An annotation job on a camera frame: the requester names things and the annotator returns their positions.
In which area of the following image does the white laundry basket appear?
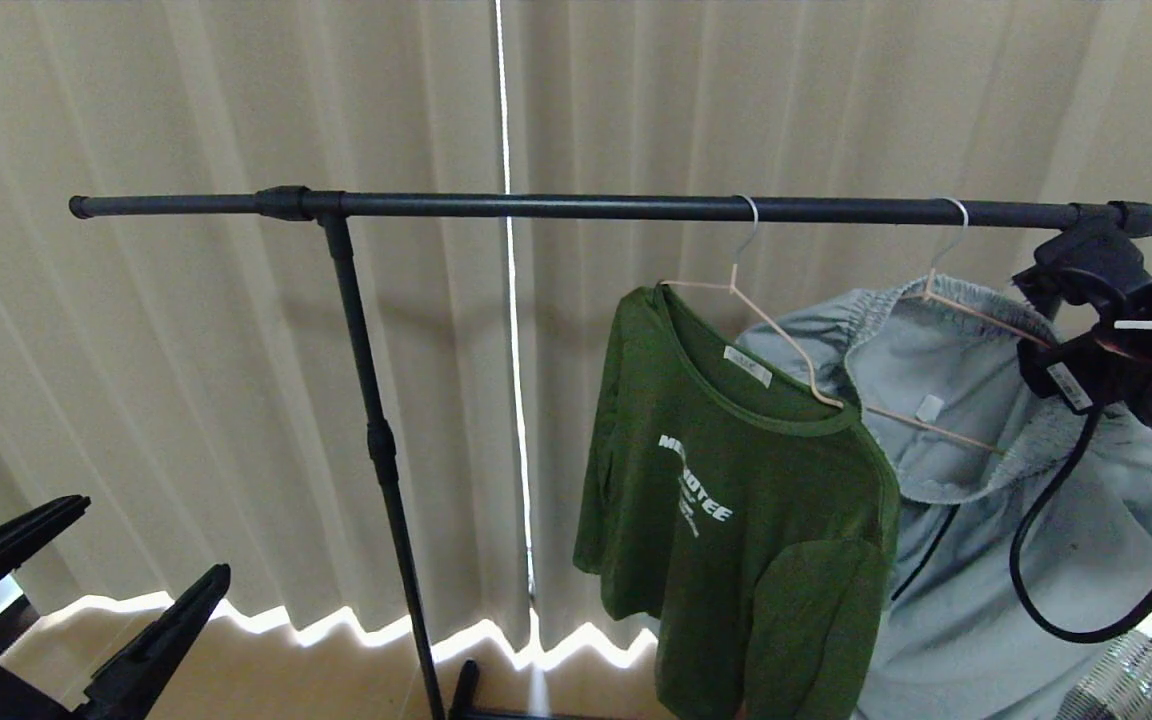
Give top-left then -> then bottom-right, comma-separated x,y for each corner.
1054,630 -> 1152,720

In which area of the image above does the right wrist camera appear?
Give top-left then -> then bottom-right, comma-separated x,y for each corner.
1016,335 -> 1103,413

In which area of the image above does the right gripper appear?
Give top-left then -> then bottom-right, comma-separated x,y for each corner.
1011,228 -> 1152,313

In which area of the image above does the pink clothes hanger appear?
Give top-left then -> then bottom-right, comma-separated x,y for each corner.
864,198 -> 1055,456
658,195 -> 845,411

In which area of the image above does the beige curtain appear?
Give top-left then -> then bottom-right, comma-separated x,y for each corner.
0,0 -> 1152,673

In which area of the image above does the black clothes rack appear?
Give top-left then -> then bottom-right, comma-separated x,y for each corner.
69,185 -> 1152,720

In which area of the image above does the green long-sleeved shirt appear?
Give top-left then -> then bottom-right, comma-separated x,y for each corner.
573,283 -> 902,720

